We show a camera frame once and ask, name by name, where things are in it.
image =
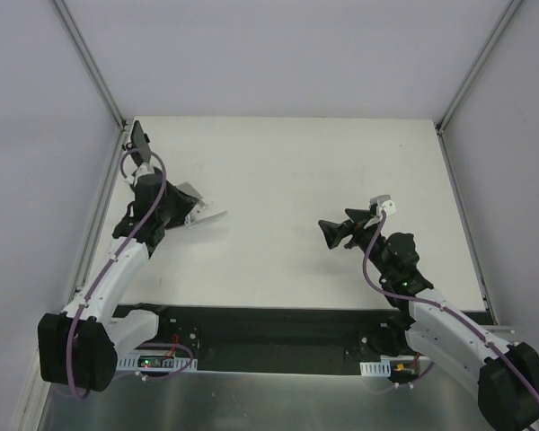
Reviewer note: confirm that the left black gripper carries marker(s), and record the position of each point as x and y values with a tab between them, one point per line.
180	206

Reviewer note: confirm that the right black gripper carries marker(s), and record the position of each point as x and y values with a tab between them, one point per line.
350	230

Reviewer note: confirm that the silver folding phone stand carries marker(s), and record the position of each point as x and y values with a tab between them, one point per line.
199	208

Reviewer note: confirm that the black round-base phone stand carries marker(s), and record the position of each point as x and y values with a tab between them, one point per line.
139	143

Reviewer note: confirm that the black smartphone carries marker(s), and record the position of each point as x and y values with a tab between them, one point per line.
136	128

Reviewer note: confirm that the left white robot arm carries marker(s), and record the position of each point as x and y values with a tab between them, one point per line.
81	346

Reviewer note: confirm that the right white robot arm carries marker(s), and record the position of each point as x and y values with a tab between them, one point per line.
502	375

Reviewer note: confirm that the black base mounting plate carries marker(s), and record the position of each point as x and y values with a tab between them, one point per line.
278	340

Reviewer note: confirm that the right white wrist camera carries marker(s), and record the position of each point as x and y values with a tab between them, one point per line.
382	205

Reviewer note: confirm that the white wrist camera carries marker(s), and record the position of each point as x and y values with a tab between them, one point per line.
382	205
142	170

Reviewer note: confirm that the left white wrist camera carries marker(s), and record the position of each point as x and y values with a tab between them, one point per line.
142	170

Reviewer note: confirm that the right white cable duct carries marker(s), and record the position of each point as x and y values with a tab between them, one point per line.
376	369

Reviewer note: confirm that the white cable duct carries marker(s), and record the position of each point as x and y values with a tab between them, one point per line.
376	369
159	364

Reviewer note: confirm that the left white cable duct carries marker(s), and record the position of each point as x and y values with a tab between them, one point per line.
159	364

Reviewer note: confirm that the left aluminium frame post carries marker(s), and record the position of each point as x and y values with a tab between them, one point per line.
85	55

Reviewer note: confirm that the aluminium frame post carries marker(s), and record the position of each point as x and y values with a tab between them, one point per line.
492	40
85	55

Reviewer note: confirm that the right aluminium frame post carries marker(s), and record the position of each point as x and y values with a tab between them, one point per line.
492	40

